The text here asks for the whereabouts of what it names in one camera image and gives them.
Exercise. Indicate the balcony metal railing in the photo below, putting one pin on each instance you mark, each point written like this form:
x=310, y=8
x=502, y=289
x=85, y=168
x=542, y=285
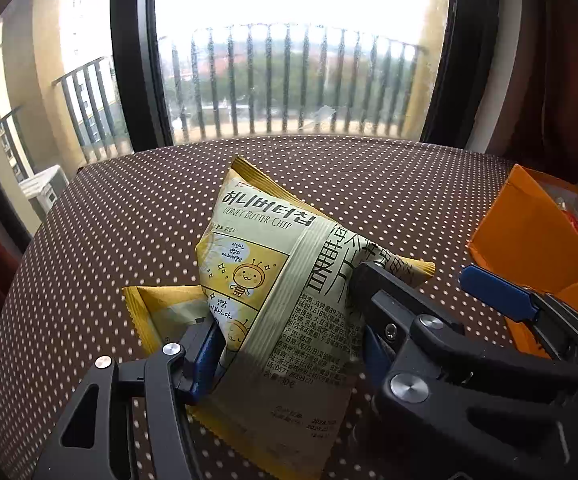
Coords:
x=241, y=83

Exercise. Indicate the red clear cookie snack bag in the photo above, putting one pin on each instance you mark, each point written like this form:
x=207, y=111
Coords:
x=570, y=216

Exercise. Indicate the white air conditioner unit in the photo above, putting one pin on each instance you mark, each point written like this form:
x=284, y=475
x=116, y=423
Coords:
x=43, y=189

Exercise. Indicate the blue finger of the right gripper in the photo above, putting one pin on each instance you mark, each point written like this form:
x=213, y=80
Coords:
x=552, y=322

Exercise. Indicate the yellow honey butter chip bag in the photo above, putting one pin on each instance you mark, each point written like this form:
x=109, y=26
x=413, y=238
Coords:
x=273, y=275

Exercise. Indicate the orange cardboard box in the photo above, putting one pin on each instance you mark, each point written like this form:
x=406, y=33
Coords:
x=525, y=239

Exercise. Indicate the black window frame post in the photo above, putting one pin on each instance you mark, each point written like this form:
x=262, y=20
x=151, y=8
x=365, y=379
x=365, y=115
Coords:
x=138, y=73

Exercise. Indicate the dark red curtain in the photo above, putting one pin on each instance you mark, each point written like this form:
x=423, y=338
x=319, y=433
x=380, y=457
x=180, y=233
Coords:
x=544, y=135

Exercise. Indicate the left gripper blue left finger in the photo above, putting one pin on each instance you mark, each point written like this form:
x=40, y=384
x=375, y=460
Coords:
x=93, y=438

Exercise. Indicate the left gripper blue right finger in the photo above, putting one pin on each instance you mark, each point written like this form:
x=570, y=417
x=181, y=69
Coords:
x=449, y=407

